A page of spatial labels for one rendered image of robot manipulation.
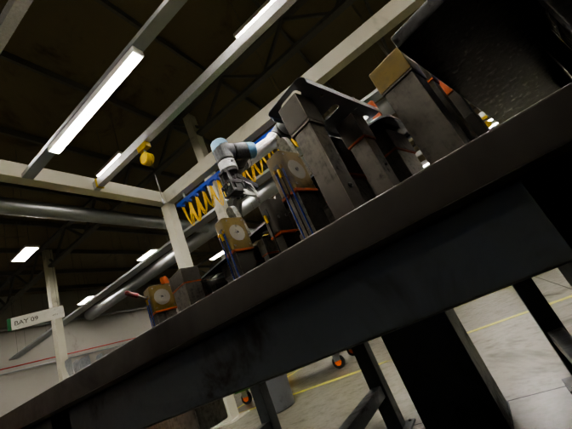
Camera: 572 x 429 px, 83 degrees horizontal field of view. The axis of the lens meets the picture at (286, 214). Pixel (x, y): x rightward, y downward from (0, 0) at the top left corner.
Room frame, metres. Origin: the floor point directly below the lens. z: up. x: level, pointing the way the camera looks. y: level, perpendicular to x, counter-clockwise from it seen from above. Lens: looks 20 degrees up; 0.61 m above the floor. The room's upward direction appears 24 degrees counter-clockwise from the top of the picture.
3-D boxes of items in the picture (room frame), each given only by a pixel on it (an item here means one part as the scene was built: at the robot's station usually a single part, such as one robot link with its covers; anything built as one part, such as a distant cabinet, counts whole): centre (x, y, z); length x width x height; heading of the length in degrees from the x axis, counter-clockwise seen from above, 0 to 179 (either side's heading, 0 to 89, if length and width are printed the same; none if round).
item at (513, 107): (0.76, -0.69, 1.02); 0.90 x 0.22 x 0.03; 139
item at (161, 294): (1.43, 0.70, 0.88); 0.14 x 0.09 x 0.36; 139
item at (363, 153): (0.64, -0.22, 0.84); 0.05 x 0.05 x 0.29; 49
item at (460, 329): (1.68, -0.37, 0.33); 0.31 x 0.31 x 0.66; 65
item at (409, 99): (0.62, -0.35, 0.88); 0.08 x 0.08 x 0.36; 49
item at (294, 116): (0.51, -0.10, 0.84); 0.05 x 0.05 x 0.29; 49
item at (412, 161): (0.80, -0.34, 0.84); 0.12 x 0.05 x 0.29; 139
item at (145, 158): (3.13, 1.23, 2.85); 0.16 x 0.10 x 0.85; 65
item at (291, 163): (0.77, -0.04, 0.87); 0.12 x 0.07 x 0.35; 139
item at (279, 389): (3.99, 0.94, 0.36); 0.50 x 0.50 x 0.73
